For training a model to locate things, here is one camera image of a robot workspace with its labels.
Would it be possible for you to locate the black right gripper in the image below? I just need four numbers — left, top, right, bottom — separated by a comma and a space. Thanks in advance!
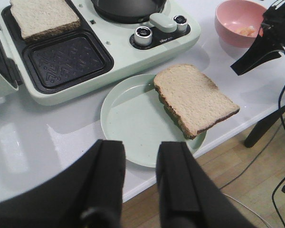
230, 0, 285, 76

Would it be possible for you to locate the mint green round plate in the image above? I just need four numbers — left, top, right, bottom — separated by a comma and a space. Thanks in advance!
100, 74, 206, 168

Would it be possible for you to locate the breakfast maker hinged lid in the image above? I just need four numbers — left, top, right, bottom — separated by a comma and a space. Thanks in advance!
0, 29, 22, 97

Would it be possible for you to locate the black table leg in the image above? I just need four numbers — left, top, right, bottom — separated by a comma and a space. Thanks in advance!
244, 105, 285, 148

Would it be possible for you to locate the silver control knob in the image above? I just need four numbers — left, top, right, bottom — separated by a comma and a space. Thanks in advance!
134, 26, 152, 47
173, 15, 188, 33

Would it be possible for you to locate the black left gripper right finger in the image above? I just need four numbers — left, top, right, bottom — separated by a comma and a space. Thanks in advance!
156, 142, 254, 228

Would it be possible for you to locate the shrimp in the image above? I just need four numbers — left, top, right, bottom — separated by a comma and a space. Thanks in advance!
235, 25, 257, 37

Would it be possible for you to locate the bread slice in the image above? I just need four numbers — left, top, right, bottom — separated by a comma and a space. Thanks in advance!
153, 64, 240, 139
10, 0, 80, 42

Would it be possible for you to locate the left silver control knob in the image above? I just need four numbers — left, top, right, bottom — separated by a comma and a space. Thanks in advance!
134, 26, 152, 47

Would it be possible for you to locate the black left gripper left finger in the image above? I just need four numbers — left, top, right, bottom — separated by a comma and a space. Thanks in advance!
0, 140, 125, 228

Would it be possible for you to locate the right silver control knob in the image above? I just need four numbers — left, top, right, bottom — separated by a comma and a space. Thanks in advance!
173, 15, 188, 33

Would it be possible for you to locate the mint green breakfast maker base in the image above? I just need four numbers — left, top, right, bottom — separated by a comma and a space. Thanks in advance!
0, 0, 201, 105

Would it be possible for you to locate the pink bowl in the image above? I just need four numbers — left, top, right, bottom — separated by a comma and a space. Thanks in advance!
214, 0, 266, 48

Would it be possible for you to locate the black round frying pan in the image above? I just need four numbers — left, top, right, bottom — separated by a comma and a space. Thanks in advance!
92, 0, 166, 24

